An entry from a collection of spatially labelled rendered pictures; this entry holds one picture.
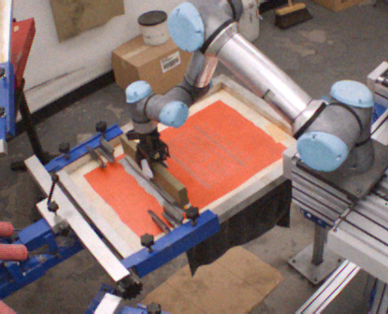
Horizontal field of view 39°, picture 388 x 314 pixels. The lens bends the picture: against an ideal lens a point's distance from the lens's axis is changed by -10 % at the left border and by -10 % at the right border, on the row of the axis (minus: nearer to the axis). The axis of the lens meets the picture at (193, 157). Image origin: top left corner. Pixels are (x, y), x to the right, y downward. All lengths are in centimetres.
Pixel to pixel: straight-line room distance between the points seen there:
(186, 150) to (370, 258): 91
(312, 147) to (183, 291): 164
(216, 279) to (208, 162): 95
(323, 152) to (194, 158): 82
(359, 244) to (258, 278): 140
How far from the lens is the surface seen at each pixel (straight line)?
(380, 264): 148
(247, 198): 187
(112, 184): 205
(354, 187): 152
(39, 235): 185
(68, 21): 383
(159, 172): 190
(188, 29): 137
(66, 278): 307
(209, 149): 210
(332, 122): 135
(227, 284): 285
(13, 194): 365
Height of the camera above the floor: 233
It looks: 42 degrees down
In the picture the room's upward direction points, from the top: 9 degrees counter-clockwise
